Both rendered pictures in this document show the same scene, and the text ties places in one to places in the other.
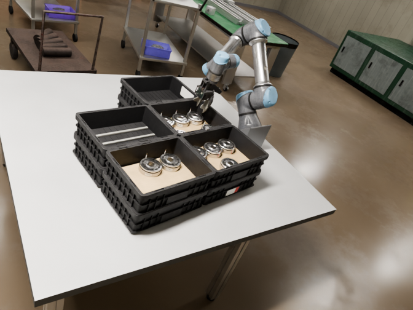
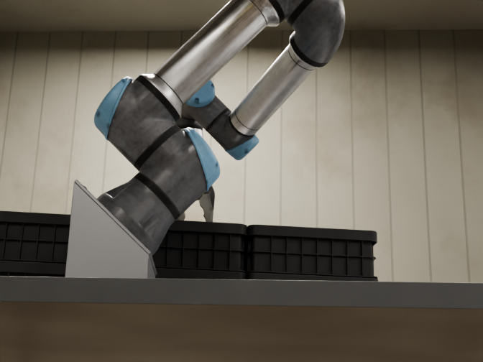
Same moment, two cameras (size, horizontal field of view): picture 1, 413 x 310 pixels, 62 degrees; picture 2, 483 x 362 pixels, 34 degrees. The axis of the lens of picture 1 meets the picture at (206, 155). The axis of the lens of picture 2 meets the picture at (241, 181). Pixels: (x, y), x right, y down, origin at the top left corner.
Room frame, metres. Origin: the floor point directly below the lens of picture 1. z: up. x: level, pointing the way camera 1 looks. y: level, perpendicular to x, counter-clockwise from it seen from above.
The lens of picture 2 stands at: (3.18, -1.06, 0.46)
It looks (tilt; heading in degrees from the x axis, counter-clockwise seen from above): 18 degrees up; 136
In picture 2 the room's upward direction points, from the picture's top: 1 degrees clockwise
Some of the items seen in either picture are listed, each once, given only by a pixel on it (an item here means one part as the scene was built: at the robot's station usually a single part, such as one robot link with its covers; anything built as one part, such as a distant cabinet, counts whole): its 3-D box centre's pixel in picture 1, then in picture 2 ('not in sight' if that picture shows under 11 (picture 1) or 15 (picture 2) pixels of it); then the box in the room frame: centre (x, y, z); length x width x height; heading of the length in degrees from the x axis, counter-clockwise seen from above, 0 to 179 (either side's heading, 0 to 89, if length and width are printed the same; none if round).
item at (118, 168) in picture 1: (162, 163); not in sight; (1.19, 0.17, 0.92); 0.40 x 0.30 x 0.02; 142
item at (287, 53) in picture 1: (278, 55); not in sight; (5.89, -0.55, 0.30); 0.49 x 0.48 x 0.60; 8
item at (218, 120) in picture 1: (188, 123); (176, 266); (1.69, 0.16, 0.87); 0.40 x 0.30 x 0.11; 142
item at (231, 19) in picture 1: (210, 29); not in sight; (5.44, 0.63, 0.44); 2.45 x 0.93 x 0.89; 43
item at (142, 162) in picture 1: (150, 165); not in sight; (1.23, 0.22, 0.86); 0.10 x 0.10 x 0.01
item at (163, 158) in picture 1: (170, 160); not in sight; (1.31, 0.15, 0.86); 0.10 x 0.10 x 0.01
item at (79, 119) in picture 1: (128, 126); not in sight; (1.37, 0.40, 0.92); 0.40 x 0.30 x 0.02; 142
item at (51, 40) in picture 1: (52, 36); not in sight; (3.14, 1.85, 0.42); 1.07 x 0.63 x 0.85; 53
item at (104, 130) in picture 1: (126, 135); not in sight; (1.37, 0.40, 0.87); 0.40 x 0.30 x 0.11; 142
